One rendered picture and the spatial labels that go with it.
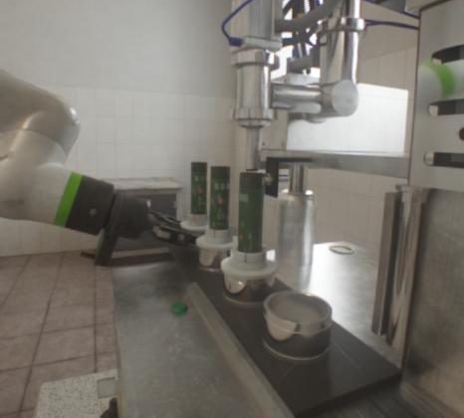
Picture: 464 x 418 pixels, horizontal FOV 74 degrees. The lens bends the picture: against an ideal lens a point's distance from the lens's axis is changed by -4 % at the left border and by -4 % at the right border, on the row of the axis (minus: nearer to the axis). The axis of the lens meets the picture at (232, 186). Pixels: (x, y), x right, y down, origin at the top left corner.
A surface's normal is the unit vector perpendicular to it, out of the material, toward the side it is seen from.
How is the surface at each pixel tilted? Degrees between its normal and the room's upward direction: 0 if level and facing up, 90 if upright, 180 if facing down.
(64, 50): 90
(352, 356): 0
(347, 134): 90
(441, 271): 90
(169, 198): 90
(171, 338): 0
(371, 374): 0
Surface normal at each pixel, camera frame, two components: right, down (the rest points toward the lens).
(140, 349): 0.02, -0.99
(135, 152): 0.39, 0.13
